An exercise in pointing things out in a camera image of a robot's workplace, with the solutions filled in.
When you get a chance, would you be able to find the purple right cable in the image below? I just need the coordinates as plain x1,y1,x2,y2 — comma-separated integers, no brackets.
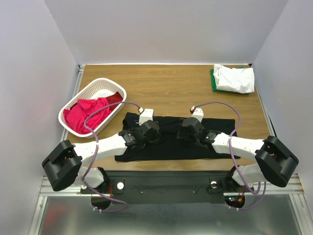
190,100,267,212

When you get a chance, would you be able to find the green folded t shirt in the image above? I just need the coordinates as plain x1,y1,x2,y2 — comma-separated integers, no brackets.
210,66,255,93

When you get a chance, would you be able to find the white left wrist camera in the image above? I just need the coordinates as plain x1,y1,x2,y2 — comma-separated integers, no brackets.
138,107,154,125

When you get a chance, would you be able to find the purple cable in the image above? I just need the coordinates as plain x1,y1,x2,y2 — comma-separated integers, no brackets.
190,100,267,212
82,100,144,213

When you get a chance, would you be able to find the white perforated plastic basket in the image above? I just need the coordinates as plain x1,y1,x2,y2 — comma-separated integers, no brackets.
58,78,127,139

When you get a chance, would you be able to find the white folded t shirt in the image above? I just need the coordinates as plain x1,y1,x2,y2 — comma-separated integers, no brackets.
213,64,255,94

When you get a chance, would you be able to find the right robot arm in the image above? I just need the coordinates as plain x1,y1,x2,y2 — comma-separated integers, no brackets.
177,117,299,191

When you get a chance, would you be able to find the black t shirt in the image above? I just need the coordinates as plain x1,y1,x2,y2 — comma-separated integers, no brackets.
114,112,235,162

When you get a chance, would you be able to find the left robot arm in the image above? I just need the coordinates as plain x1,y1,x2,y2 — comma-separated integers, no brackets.
42,120,160,193

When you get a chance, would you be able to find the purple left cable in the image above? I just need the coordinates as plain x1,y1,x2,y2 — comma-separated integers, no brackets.
82,100,144,213

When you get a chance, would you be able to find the dark red t shirt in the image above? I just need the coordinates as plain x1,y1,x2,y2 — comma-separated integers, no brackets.
106,92,123,104

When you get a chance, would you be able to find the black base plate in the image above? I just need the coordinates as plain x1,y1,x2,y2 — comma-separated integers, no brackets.
80,170,255,205

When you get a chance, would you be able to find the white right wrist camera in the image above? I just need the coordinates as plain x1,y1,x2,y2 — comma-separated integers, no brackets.
190,106,204,122

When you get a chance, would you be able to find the pink t shirt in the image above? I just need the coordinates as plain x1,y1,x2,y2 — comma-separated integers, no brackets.
63,97,115,135

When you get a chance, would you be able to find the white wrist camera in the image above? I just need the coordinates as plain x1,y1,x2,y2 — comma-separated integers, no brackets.
138,107,154,125
190,106,204,122

